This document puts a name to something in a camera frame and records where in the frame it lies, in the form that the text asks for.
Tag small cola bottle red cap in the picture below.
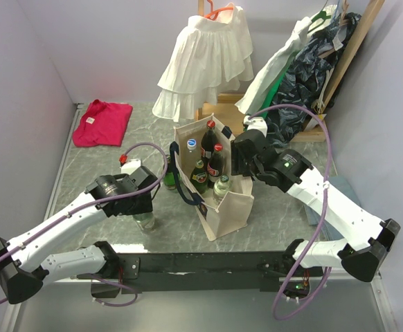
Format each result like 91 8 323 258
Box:
207 143 224 188

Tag large cola bottle red cap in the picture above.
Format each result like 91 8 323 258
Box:
201 120 218 165

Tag clear glass bottle green cap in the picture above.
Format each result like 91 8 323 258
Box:
213 175 231 204
132 212 155 231

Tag beige canvas tote bag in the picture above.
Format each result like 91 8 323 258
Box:
170 115 254 241

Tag green glass bottle labelled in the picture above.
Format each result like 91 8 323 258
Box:
190 159 208 194

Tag clear plastic bottle blue cap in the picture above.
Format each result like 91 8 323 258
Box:
186 138 201 165

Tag green glass bottle gold cap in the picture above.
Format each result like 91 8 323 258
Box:
163 154 177 190

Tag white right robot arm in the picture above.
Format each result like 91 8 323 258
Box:
231 129 400 282

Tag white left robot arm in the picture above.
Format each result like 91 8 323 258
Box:
0 166 160 304

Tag green garment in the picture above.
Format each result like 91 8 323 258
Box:
260 71 286 110

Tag wooden clothes rack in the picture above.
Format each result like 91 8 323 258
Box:
197 0 386 142

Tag white shirt on hanger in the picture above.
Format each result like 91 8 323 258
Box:
235 15 313 116

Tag dark blue patterned garment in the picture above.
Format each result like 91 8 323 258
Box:
265 12 361 148

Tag folded pink shirt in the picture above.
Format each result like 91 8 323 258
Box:
72 100 133 147

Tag white ruffled dress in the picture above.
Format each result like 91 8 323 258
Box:
152 3 253 122

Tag orange clothes hanger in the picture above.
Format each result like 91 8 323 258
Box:
201 0 234 20

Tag green clothes hanger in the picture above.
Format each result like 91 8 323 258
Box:
308 10 332 33

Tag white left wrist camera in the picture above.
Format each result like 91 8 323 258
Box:
119 154 143 175

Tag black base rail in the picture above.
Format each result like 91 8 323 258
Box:
76 250 327 298

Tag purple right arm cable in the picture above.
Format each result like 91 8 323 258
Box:
244 103 334 321

